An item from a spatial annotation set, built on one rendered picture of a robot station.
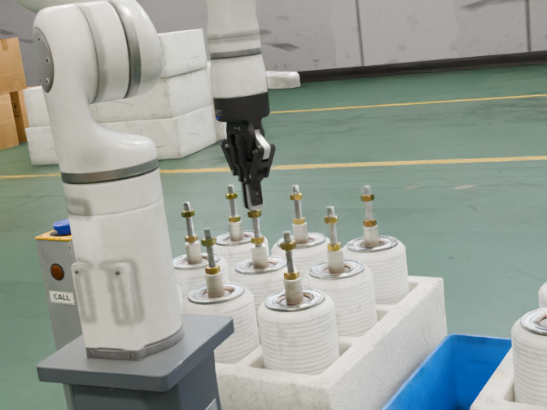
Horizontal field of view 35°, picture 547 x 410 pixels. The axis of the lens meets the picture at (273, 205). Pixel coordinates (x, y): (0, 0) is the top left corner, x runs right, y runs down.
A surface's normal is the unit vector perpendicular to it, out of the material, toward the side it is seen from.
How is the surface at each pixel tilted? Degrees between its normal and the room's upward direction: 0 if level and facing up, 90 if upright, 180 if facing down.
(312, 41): 90
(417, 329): 90
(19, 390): 0
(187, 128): 90
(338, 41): 90
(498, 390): 0
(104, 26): 62
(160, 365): 0
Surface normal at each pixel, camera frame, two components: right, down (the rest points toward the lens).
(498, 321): -0.11, -0.97
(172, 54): 0.91, -0.02
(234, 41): 0.04, 0.22
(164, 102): -0.38, 0.25
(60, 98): -0.68, 0.30
